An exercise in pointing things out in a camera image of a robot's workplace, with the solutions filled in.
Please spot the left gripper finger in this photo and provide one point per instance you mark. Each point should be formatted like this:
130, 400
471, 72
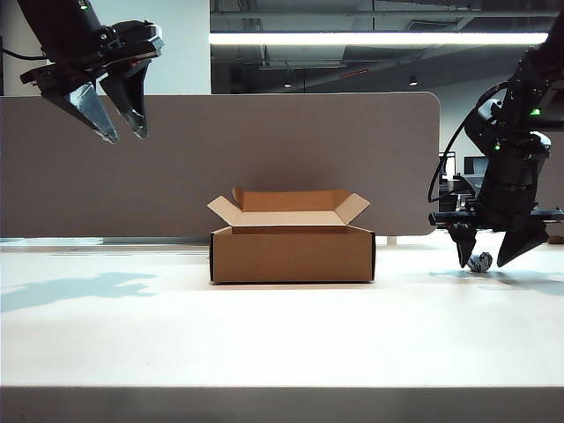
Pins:
130, 97
90, 110

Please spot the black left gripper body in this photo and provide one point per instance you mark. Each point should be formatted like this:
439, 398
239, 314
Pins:
123, 42

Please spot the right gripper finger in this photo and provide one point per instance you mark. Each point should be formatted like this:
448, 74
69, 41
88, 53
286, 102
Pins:
522, 244
465, 242

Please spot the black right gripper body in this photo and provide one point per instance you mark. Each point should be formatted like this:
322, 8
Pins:
511, 189

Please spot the small paper ball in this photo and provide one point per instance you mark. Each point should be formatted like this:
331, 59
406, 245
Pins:
481, 263

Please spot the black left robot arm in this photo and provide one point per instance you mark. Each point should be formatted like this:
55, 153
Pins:
61, 26

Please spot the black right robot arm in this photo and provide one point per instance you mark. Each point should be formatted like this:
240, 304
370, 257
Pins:
529, 75

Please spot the brown open cardboard box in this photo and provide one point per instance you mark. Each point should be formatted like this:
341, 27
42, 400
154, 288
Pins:
291, 260

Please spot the brown partition foot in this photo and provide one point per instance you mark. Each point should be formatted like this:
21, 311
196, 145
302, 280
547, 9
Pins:
555, 239

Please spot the large black display screen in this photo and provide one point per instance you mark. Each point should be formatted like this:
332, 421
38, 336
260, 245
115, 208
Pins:
473, 165

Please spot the narrow grey desk partition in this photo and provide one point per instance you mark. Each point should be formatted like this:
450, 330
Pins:
557, 176

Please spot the wide grey desk partition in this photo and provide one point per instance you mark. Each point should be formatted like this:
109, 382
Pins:
264, 150

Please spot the long ceiling light strip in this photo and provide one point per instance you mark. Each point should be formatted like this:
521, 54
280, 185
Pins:
374, 38

